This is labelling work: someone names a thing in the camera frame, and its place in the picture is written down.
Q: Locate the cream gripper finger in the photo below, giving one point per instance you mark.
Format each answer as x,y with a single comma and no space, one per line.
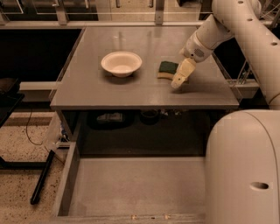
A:
184,70

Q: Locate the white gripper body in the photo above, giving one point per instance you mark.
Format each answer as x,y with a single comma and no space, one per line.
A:
194,51

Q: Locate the green and yellow sponge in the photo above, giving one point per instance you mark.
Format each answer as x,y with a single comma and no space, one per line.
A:
167,70

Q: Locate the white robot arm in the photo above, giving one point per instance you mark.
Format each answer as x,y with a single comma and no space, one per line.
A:
243,149

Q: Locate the grey cabinet with top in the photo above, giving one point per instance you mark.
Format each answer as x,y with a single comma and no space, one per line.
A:
86,88

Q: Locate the grey open top drawer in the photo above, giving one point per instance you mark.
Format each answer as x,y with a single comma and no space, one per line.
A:
113,183

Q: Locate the black tape roll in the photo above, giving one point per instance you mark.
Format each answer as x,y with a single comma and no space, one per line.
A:
149,117

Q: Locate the white paper bowl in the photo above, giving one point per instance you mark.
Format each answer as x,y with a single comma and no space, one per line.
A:
121,64

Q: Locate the black tray with items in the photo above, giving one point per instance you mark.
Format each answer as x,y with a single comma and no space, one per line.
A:
110,119

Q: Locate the black table leg base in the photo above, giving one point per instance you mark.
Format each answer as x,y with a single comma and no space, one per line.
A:
44,167

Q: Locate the black chair at left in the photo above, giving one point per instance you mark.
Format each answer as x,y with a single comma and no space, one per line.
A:
9,97

